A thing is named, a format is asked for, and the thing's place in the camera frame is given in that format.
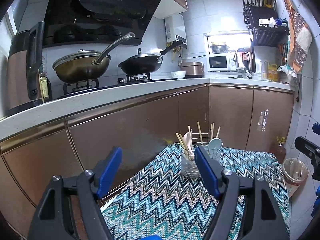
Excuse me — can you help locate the white ceramic spoon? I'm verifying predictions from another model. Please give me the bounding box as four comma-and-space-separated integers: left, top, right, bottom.
208, 138, 223, 161

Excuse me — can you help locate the pink plastic spoon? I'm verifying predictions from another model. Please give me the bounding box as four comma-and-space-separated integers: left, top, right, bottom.
183, 132, 193, 155

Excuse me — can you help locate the wooden chopstick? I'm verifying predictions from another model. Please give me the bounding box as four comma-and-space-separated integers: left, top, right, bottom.
215, 126, 221, 138
188, 125, 192, 146
175, 133, 188, 155
197, 121, 203, 146
210, 122, 215, 140

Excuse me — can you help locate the black kitchen faucet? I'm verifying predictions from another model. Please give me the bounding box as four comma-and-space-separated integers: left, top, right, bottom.
232, 48, 252, 79

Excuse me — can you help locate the blue gloved right hand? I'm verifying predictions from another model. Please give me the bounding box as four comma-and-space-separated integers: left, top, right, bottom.
311, 122, 320, 218

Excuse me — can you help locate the trash bin with plastic bag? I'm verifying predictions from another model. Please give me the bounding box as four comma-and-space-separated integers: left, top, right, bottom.
282, 158, 309, 185

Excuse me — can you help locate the cooking oil bottle on floor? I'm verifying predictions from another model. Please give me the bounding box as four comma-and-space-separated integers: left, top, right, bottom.
274, 136, 286, 164

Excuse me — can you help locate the zigzag patterned table cloth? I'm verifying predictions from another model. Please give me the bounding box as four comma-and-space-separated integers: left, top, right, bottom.
102, 143, 291, 239

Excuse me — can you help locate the yellow detergent bottle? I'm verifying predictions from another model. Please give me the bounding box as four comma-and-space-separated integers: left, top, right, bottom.
267, 62, 279, 82

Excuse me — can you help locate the white ceramic bowl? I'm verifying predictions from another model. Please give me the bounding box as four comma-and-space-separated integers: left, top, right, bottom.
171, 71, 186, 79

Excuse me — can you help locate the brown rice cooker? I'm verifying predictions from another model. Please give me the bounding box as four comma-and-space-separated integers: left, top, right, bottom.
180, 62, 204, 78

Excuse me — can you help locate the black gas stove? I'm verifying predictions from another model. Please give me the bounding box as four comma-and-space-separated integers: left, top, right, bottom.
52, 73, 173, 99

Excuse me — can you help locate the white microwave oven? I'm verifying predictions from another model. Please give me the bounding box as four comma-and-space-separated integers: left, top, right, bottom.
207, 53, 236, 72

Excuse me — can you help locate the oil bottle beside kettle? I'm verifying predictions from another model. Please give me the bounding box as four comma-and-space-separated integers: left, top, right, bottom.
39, 63, 53, 102

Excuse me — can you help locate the bronze wok with glass lid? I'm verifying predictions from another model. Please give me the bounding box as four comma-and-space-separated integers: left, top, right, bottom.
53, 32, 135, 84

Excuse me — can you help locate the black wok with lid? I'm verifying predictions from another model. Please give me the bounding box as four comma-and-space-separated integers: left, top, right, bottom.
118, 40, 183, 76

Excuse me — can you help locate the orange patterned apron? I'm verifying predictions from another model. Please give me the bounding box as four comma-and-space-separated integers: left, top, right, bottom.
284, 0, 312, 74

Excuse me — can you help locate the brown thermos kettle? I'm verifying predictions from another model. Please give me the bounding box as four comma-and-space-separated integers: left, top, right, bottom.
5, 21, 44, 115

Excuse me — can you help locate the white water heater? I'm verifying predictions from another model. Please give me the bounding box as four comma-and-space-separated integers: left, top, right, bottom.
164, 14, 188, 48

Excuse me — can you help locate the black dish rack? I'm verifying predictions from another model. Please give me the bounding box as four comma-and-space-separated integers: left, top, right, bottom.
242, 0, 289, 47

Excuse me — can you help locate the black range hood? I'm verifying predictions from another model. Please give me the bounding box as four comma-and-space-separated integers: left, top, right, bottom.
43, 0, 161, 47

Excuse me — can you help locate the wire utensil holder with plastic cup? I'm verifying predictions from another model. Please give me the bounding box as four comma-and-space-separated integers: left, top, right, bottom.
180, 132, 223, 178

